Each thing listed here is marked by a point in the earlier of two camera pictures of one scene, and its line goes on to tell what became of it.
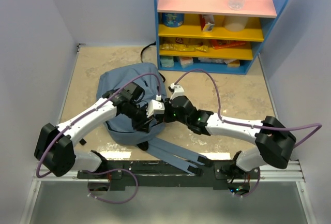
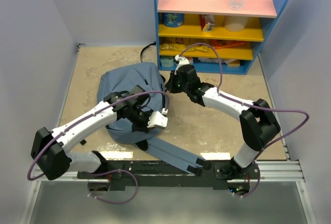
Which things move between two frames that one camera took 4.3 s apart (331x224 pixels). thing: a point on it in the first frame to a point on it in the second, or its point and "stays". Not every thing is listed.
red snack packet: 220,43 stays
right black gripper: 168,105 to 171,85
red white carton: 207,23 stays
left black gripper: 143,124 stays
